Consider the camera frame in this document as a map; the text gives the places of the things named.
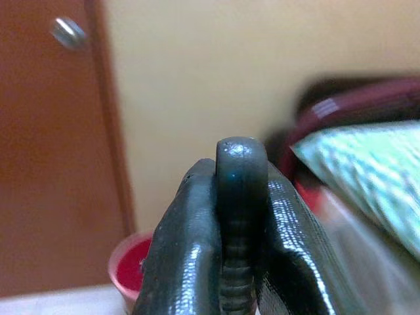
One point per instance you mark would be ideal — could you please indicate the green white patterned pillow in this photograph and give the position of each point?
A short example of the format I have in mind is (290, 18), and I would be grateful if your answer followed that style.
(370, 170)

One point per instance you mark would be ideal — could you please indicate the brown wooden door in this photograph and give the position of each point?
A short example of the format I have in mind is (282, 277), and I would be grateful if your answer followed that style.
(55, 157)

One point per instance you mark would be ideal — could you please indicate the silver door knob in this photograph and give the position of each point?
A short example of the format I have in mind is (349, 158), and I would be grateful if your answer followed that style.
(68, 33)

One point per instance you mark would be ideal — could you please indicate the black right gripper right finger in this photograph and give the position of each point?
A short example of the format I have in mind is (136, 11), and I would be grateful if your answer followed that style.
(292, 249)

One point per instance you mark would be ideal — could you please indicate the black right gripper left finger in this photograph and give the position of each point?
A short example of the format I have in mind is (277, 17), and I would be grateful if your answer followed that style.
(183, 249)

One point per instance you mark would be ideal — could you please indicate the red plastic bucket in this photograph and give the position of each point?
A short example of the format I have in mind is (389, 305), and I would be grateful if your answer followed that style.
(129, 265)

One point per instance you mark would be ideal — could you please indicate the dark red bed headboard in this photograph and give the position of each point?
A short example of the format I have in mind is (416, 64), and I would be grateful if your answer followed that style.
(344, 108)

